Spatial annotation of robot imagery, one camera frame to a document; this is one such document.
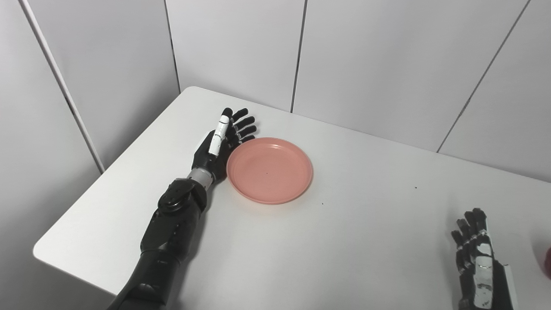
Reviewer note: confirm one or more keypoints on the red apple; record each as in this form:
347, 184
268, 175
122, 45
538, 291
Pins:
548, 263

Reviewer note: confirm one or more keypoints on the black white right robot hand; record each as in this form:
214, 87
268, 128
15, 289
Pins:
497, 288

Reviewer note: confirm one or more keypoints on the pink round plate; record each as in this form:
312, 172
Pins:
269, 170

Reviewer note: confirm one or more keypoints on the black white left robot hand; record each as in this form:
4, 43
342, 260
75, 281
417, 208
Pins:
206, 159

